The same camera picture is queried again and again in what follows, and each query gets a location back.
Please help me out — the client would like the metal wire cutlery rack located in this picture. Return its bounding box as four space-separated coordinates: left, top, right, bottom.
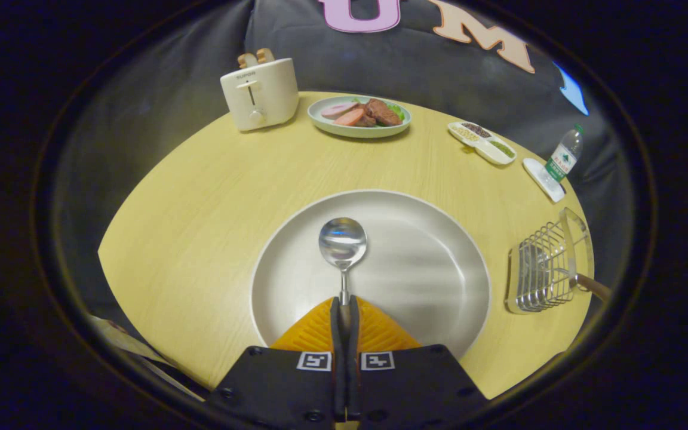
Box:
504 207 594 315

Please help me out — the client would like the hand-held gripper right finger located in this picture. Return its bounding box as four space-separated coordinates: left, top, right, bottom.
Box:
349 296 491 430

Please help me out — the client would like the brown meat piece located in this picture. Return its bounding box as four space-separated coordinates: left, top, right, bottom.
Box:
365 98 403 127

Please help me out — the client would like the white square coaster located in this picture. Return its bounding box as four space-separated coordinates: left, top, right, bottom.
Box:
522 158 567 203

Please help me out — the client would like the pink ham slice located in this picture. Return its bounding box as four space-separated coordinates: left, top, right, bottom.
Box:
321 102 360 120

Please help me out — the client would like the white divided grain dish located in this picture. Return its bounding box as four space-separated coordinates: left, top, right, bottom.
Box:
447 121 518 166

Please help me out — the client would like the pale green food plate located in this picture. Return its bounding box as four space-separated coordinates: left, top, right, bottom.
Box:
308 96 412 139

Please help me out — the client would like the white toaster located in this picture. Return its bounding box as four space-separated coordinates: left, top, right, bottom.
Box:
220 57 300 132

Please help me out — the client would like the clear green-capped water bottle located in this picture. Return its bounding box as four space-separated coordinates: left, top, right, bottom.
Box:
544 124 585 193

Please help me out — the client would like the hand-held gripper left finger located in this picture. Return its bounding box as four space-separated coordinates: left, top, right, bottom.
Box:
205 297 346 430

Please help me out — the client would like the green lettuce leaf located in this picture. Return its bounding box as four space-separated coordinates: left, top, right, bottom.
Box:
353 97 406 122

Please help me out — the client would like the large white plate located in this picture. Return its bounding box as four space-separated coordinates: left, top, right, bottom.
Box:
250 189 492 360

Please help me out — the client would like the wooden-handled metal spoon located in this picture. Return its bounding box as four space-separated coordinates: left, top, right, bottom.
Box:
318 217 368 335

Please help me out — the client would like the wooden-handled metal fork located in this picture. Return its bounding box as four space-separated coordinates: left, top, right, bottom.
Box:
523 248 612 302

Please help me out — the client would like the red sausage slice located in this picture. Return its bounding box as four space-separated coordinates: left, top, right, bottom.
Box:
333 107 366 127

